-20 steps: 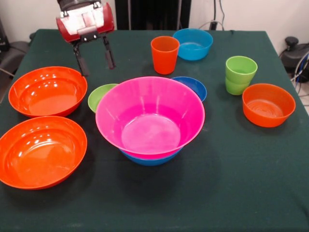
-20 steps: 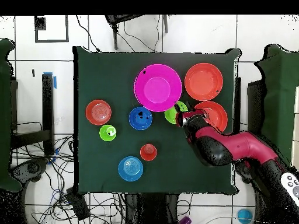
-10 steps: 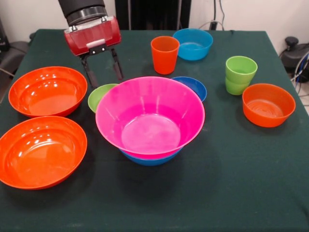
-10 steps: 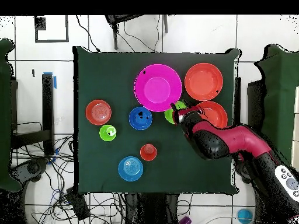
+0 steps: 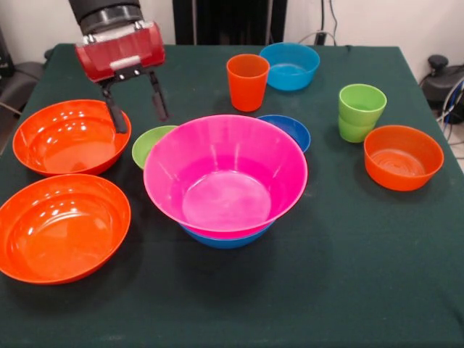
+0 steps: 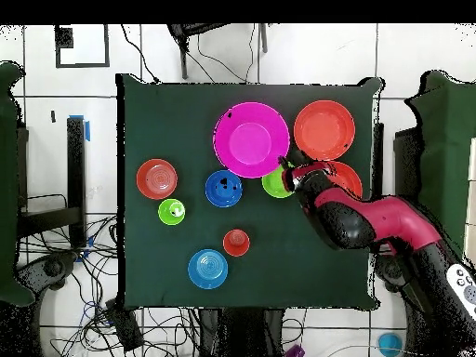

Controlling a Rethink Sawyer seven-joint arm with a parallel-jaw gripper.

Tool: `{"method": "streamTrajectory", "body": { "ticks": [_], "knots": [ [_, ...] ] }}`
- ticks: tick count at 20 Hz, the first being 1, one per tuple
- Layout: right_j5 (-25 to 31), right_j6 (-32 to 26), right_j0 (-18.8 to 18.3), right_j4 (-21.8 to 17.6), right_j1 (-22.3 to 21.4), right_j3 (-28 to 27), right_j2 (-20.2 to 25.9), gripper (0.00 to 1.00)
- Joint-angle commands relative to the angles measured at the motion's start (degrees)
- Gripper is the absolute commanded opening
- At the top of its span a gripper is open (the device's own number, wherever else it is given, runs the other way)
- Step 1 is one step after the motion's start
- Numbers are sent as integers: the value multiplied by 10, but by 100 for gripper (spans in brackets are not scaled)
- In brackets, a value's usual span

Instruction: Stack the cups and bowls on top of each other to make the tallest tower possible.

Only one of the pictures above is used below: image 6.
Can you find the large pink bowl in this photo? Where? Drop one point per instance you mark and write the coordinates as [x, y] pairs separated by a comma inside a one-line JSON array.
[[249, 141]]

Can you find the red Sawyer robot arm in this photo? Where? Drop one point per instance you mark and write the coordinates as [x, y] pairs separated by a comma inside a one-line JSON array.
[[390, 219]]

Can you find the green bowl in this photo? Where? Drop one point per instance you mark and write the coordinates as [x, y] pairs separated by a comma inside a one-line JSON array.
[[273, 186]]

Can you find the large orange bowl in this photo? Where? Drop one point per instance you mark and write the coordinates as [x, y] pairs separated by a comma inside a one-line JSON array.
[[347, 178], [324, 130]]

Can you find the dark blue bowl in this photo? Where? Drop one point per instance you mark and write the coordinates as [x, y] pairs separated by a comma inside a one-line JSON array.
[[223, 197]]

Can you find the orange cup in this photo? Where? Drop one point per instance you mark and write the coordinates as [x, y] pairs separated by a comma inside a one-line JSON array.
[[236, 242]]

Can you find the green cloth on side table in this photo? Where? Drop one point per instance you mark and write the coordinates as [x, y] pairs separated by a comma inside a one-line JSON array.
[[446, 167], [7, 186]]

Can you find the small light blue bowl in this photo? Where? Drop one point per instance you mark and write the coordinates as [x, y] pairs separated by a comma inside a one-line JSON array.
[[208, 268]]

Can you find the green cup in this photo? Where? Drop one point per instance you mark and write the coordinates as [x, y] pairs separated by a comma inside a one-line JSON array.
[[165, 214]]

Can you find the small orange bowl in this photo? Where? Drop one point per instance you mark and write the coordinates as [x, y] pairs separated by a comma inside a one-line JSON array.
[[156, 179]]

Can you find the dark green table cloth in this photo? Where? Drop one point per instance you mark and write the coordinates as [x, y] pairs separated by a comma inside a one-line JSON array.
[[167, 260]]

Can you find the purple object on floor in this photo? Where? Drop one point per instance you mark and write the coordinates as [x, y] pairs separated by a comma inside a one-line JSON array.
[[295, 351]]

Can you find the blue cup on floor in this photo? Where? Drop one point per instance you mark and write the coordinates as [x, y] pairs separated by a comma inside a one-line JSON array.
[[390, 344]]

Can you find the black power strip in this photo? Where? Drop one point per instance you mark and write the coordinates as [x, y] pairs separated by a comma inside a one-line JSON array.
[[124, 327]]

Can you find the black table frame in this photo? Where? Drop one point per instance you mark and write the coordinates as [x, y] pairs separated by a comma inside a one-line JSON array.
[[76, 167], [407, 167]]

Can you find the grey pedestal foot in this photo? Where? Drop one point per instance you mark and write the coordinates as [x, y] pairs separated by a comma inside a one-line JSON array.
[[52, 267], [390, 273]]

